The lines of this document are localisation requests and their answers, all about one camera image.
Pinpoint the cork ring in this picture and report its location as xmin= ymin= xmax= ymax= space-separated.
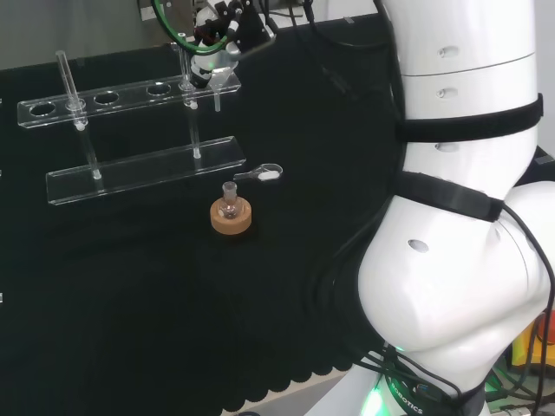
xmin=210 ymin=197 xmax=253 ymax=236

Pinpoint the glass weighing funnel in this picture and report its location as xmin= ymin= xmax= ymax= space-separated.
xmin=232 ymin=162 xmax=284 ymax=183

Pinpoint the black cloth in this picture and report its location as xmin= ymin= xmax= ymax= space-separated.
xmin=0 ymin=12 xmax=407 ymax=416

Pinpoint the translucent plastic funnel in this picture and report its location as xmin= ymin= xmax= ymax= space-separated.
xmin=209 ymin=60 xmax=240 ymax=113

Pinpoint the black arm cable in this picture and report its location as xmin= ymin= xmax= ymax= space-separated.
xmin=498 ymin=201 xmax=555 ymax=411

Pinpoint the yellow stop button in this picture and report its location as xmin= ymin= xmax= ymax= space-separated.
xmin=511 ymin=312 xmax=555 ymax=379

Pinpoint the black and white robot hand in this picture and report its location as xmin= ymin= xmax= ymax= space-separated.
xmin=189 ymin=0 xmax=278 ymax=90

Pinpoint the clear funnel stand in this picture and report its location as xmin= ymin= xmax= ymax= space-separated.
xmin=16 ymin=49 xmax=247 ymax=206

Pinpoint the green cable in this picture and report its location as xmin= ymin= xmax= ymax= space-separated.
xmin=150 ymin=0 xmax=232 ymax=56

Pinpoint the round-bottom glass flask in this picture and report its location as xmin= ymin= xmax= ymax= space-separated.
xmin=219 ymin=181 xmax=241 ymax=219

